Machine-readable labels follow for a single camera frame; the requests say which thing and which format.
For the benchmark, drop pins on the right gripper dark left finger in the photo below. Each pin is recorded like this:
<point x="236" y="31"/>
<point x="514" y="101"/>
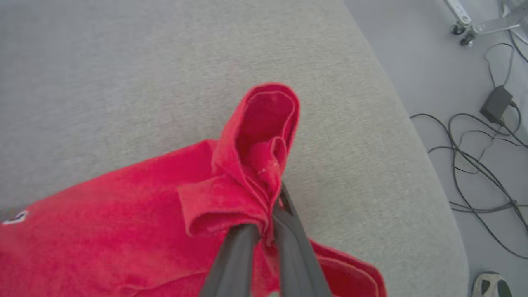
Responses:
<point x="235" y="264"/>

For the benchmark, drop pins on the red towel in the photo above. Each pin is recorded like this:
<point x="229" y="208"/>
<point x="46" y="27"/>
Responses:
<point x="144" y="222"/>

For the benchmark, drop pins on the grey fabric sofa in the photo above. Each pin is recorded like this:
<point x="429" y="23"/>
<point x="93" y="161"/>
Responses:
<point x="144" y="74"/>

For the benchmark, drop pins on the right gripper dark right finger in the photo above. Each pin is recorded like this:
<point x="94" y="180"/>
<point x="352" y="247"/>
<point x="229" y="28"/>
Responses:
<point x="297" y="260"/>

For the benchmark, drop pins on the white and black shoe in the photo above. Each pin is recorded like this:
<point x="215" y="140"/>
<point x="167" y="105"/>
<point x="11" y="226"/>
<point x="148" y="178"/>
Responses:
<point x="491" y="285"/>

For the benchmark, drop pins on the black power adapter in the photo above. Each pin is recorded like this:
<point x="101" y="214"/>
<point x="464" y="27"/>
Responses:
<point x="496" y="103"/>

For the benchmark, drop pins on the metal stand with casters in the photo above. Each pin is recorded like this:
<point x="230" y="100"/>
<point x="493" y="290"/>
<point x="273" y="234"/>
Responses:
<point x="482" y="28"/>

